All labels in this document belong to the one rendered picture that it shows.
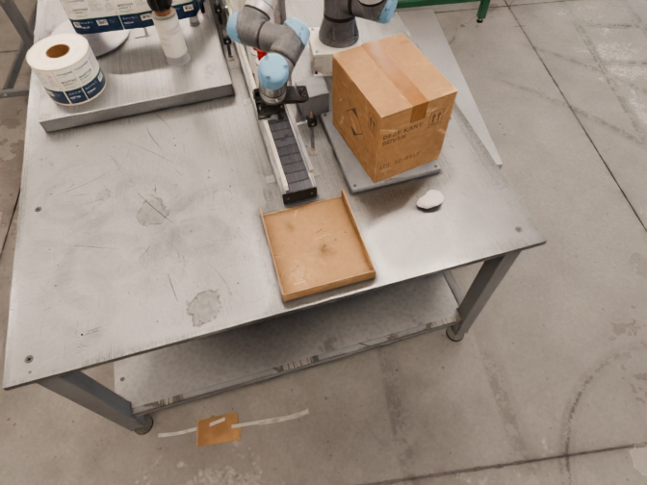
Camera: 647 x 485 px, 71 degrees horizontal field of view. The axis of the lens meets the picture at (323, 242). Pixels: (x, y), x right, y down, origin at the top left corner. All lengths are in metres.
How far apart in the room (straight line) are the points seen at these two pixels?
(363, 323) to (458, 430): 0.57
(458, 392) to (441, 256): 0.87
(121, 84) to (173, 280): 0.84
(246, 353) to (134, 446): 0.59
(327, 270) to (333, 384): 0.84
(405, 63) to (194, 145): 0.74
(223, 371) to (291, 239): 0.71
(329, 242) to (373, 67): 0.51
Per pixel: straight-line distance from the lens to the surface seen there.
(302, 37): 1.28
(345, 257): 1.30
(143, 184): 1.58
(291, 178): 1.42
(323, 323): 1.88
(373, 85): 1.35
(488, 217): 1.46
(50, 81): 1.84
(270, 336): 1.87
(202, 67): 1.87
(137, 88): 1.86
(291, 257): 1.31
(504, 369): 2.17
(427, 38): 2.07
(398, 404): 2.02
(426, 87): 1.36
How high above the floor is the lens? 1.95
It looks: 58 degrees down
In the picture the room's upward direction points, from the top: 2 degrees counter-clockwise
